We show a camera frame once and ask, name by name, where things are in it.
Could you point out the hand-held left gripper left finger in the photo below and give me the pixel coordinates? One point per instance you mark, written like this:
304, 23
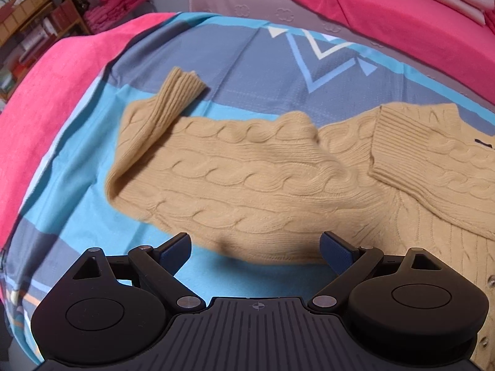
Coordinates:
176, 252

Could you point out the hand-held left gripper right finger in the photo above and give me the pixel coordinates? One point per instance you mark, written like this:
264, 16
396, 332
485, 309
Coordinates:
335, 252

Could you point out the pink fleece blanket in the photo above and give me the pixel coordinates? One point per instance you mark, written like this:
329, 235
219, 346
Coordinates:
58, 96

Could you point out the blue grey patterned bedsheet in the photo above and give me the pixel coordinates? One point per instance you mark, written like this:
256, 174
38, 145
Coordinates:
251, 58

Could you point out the pile of pink cloths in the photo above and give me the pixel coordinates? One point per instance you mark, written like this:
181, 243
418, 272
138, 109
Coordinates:
116, 4

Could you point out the wooden shelf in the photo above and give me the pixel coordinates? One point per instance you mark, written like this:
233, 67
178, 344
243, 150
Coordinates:
34, 19

